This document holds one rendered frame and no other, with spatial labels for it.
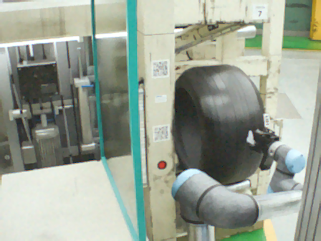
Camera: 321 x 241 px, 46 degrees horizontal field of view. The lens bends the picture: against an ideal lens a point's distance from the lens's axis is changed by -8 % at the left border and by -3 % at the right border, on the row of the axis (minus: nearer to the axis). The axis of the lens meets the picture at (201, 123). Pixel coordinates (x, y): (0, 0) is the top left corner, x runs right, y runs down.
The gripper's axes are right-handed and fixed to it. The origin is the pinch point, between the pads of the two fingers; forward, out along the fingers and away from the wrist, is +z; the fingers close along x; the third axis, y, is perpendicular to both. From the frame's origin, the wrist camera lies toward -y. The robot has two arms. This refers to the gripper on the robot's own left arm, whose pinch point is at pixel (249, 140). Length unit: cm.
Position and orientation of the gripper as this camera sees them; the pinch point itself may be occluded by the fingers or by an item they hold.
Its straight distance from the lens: 168.7
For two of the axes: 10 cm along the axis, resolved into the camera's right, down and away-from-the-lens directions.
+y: -0.3, -9.6, -2.9
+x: -9.2, 1.3, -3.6
